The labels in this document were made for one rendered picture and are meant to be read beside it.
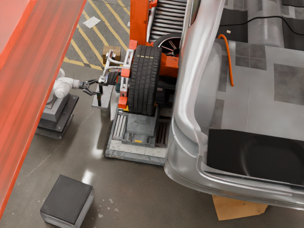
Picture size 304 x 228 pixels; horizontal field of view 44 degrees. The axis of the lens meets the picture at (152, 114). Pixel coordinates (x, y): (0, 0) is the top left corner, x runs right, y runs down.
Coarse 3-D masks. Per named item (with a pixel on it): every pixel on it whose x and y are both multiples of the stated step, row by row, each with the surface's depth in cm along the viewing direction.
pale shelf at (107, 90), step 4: (100, 76) 423; (104, 88) 413; (108, 88) 414; (112, 88) 414; (104, 92) 410; (108, 92) 410; (96, 96) 406; (104, 96) 407; (108, 96) 407; (96, 100) 403; (104, 100) 404; (108, 100) 404; (92, 104) 399; (96, 104) 400; (104, 104) 400; (108, 104) 401; (100, 108) 401; (104, 108) 400
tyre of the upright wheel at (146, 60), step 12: (144, 48) 352; (156, 48) 358; (144, 60) 343; (156, 60) 342; (132, 72) 339; (144, 72) 338; (156, 72) 339; (132, 84) 340; (144, 84) 340; (132, 96) 345; (144, 96) 343; (132, 108) 356; (144, 108) 353
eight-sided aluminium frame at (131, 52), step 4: (128, 52) 354; (132, 52) 354; (132, 56) 352; (124, 64) 345; (128, 64) 345; (132, 64) 392; (128, 68) 344; (128, 84) 396; (120, 88) 347; (124, 88) 346; (128, 88) 397; (120, 92) 349; (124, 92) 348; (124, 96) 353
